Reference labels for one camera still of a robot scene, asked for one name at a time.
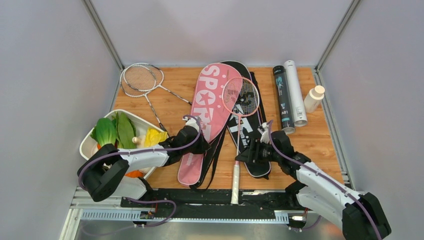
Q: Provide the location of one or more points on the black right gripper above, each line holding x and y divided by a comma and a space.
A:
247, 156

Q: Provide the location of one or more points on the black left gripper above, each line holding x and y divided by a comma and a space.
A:
204, 146

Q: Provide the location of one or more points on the pink racket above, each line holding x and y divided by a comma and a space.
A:
240, 97

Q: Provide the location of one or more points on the pink racket cover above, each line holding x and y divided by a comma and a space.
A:
207, 105

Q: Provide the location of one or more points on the white shuttlecock tube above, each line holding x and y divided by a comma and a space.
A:
295, 93

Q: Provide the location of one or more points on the black shuttlecock tube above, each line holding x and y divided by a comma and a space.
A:
284, 101

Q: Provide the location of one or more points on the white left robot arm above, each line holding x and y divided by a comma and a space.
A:
102, 174

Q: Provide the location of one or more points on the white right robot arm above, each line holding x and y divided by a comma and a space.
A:
359, 216

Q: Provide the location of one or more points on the black racket cover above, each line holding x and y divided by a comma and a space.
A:
249, 131

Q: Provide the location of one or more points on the yellow white cabbage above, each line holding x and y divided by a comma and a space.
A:
153, 137

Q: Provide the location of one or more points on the small white mushroom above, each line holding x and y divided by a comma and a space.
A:
139, 141

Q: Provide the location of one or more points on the orange carrot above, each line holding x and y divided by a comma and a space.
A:
135, 174

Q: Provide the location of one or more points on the green leafy vegetable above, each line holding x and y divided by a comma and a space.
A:
125, 131

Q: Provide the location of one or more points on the cream bottle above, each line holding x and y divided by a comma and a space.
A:
314, 98

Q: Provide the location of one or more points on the white silver racket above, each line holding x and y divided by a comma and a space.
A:
140, 79

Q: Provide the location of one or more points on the green bok choy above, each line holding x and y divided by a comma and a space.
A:
104, 132

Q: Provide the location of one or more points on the white vegetable tray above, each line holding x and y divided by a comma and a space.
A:
88, 146

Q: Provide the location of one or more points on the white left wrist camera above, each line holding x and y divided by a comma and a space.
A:
193, 121

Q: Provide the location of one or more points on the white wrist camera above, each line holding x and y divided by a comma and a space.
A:
193, 121
264, 133

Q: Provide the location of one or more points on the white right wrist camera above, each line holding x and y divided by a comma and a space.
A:
264, 133

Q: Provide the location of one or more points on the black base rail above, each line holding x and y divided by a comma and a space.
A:
215, 204

